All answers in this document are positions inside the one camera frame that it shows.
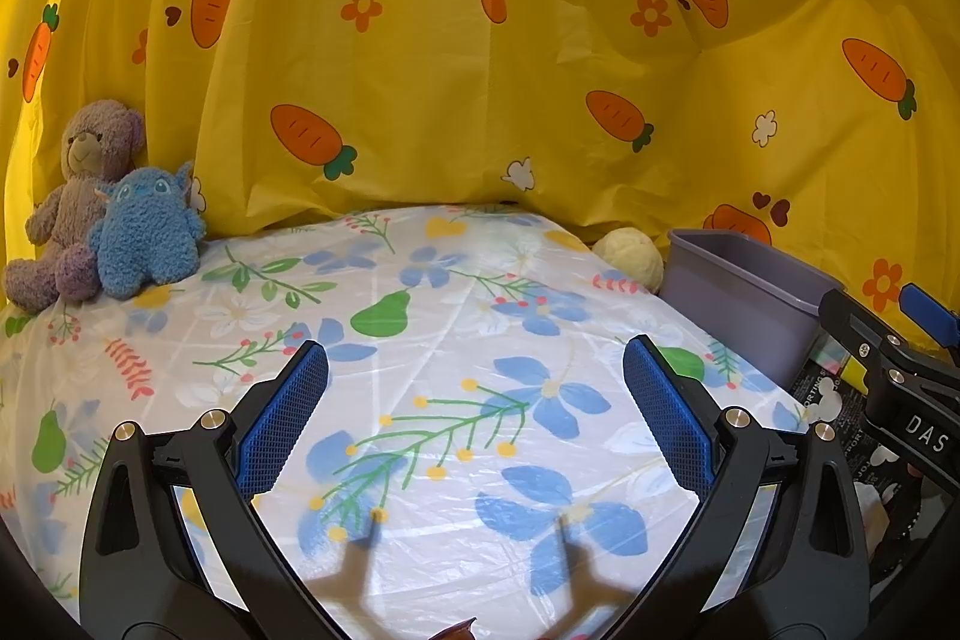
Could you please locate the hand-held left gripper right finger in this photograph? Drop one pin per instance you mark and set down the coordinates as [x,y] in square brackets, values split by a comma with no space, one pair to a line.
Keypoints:
[667,415]

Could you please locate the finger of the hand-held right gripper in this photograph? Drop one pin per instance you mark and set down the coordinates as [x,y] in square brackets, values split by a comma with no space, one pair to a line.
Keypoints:
[847,321]
[930,314]

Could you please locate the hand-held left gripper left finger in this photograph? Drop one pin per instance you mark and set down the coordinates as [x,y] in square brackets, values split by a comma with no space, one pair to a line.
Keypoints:
[289,415]

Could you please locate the grey plastic bin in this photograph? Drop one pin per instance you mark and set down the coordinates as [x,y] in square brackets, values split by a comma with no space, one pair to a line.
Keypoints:
[735,302]

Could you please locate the black white printed bag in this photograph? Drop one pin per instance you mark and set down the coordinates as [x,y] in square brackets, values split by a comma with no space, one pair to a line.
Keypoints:
[821,392]

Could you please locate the cream plush ball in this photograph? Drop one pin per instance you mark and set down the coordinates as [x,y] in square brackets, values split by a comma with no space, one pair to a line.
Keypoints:
[626,257]

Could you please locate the floral plastic table cover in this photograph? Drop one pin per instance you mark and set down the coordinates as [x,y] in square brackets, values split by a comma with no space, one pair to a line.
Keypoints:
[450,310]

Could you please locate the blue plush monster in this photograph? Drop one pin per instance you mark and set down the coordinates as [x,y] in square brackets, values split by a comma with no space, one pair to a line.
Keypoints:
[142,220]

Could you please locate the purple teddy bear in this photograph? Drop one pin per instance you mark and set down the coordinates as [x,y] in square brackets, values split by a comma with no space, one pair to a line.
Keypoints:
[90,145]

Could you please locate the yellow carrot print curtain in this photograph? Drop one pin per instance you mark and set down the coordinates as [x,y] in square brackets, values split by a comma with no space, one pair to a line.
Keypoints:
[480,48]

